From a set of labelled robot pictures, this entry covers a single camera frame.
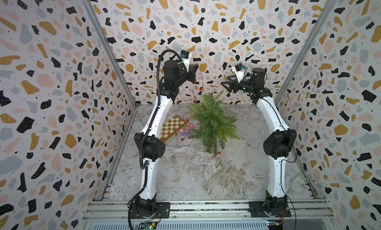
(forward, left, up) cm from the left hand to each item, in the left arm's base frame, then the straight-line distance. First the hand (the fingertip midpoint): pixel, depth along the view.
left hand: (200, 65), depth 76 cm
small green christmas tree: (-25, -5, -18) cm, 31 cm away
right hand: (+1, -15, -10) cm, 18 cm away
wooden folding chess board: (-9, +20, -43) cm, 48 cm away
